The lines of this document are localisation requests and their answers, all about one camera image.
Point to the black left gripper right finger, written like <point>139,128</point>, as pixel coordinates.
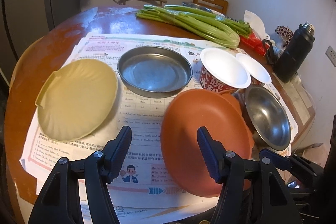
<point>253,191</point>

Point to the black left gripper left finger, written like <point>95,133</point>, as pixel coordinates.
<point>59,199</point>

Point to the steel bowl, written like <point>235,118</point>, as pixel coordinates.
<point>266,115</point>

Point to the orange plastic plate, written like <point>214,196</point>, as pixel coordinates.
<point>194,121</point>

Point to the yellow shell-shaped plate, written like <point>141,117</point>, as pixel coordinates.
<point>76,99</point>

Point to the red paper noodle bowl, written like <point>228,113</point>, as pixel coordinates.
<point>221,72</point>

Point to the steel round pan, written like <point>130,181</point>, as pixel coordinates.
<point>154,72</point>

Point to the printed newspaper sheet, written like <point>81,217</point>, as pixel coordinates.
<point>154,197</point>

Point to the black thermos bottle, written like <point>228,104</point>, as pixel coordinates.
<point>286,63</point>

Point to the light wooden chair back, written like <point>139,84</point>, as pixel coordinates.
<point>20,61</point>

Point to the red packet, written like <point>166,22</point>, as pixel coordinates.
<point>253,42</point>

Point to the leopard print cloth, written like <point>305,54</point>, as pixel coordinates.
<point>285,33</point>

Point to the celery bunch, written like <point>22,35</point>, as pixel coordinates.
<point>221,30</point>

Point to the white tissue paper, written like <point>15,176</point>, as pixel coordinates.
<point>256,24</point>

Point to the steel dish behind celery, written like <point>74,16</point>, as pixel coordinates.
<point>196,6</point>

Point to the wooden chair slatted back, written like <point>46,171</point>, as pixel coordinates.
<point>217,5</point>

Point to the white wall socket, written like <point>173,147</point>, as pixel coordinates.
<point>331,55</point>

